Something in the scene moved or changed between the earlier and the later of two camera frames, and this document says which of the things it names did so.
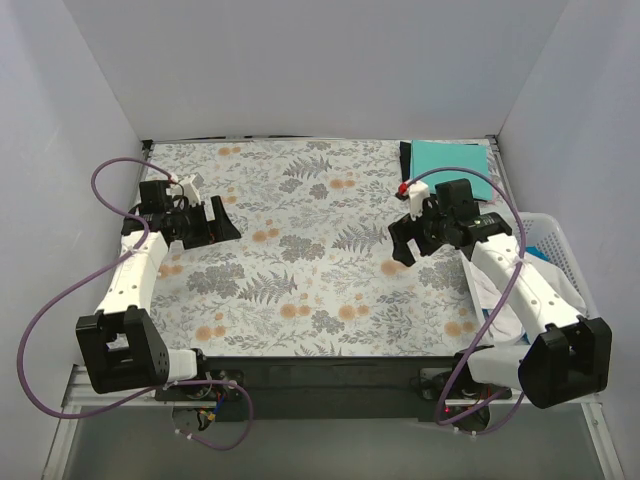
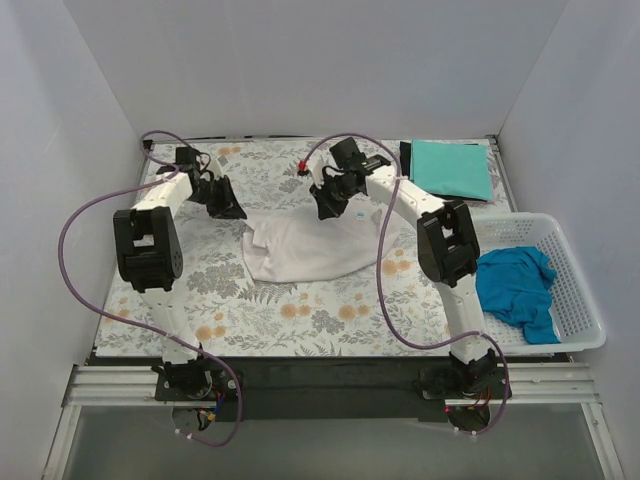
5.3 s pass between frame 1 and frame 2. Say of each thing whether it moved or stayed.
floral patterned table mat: stayed
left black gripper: moved
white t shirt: moved
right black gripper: moved
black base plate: stayed
